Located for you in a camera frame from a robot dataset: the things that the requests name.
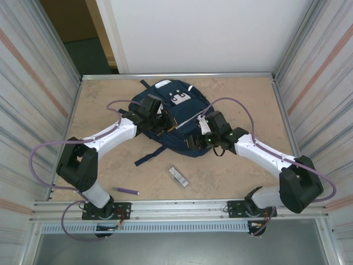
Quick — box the navy blue backpack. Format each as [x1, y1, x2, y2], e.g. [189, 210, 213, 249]
[129, 79, 226, 167]

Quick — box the clear pen refill pack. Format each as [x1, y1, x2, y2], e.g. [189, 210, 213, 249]
[168, 166, 190, 188]

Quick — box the purple pen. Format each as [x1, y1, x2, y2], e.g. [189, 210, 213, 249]
[111, 186, 140, 195]

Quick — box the grey metal sheet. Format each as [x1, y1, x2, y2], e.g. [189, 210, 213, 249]
[33, 233, 330, 265]

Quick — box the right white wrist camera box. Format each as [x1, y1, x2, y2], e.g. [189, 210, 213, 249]
[196, 115, 212, 136]

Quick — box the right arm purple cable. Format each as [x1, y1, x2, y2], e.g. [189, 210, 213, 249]
[202, 97, 337, 237]

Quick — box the aluminium table edge rail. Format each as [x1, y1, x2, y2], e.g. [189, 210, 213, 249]
[81, 72, 276, 81]

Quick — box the aluminium table side rail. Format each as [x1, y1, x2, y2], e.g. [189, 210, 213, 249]
[49, 78, 83, 201]
[271, 78, 314, 198]

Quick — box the long aluminium mounting rail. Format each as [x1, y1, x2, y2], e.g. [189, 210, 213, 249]
[29, 196, 331, 223]

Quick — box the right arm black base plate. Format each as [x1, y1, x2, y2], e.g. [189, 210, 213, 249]
[226, 199, 277, 219]

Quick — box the grey slotted cable duct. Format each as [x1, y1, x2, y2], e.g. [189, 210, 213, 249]
[40, 220, 250, 234]

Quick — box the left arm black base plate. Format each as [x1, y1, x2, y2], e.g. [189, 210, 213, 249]
[82, 202, 132, 221]

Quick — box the small controller board with wires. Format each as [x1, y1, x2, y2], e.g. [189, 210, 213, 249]
[95, 222, 124, 239]
[247, 220, 269, 237]

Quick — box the aluminium frame post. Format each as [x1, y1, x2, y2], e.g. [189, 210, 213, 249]
[272, 0, 331, 81]

